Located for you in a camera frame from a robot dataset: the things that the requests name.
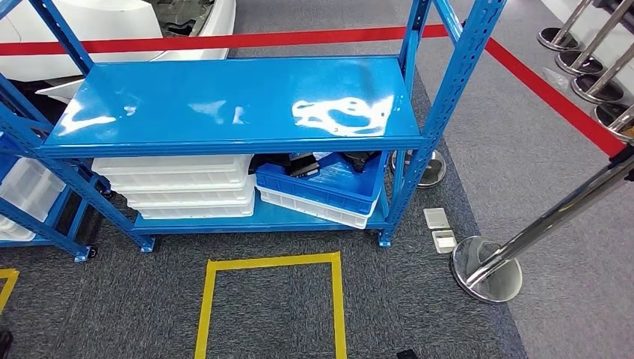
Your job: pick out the blue metal shelf rack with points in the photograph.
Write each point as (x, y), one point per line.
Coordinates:
(34, 223)
(198, 109)

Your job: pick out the blue plastic bin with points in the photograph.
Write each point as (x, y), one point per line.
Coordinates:
(322, 191)

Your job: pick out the black plastic parts pile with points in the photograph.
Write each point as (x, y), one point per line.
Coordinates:
(297, 163)

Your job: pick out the white plastic tray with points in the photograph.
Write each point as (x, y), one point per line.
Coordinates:
(198, 212)
(193, 198)
(173, 171)

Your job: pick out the metal floor socket plate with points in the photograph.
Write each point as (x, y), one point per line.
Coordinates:
(444, 242)
(436, 218)

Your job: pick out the yellow floor tape square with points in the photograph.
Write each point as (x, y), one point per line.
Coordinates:
(7, 287)
(208, 307)

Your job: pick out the white car body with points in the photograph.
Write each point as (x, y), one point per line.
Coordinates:
(99, 25)

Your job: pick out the ribbed robot foot plate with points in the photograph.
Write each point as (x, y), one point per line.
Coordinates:
(5, 344)

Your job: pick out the stanchion post with black cap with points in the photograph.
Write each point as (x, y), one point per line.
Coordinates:
(428, 171)

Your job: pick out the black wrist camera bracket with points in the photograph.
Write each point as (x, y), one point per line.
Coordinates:
(406, 355)

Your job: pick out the chrome stanchion post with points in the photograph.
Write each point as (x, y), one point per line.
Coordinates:
(594, 91)
(579, 64)
(614, 121)
(495, 277)
(559, 39)

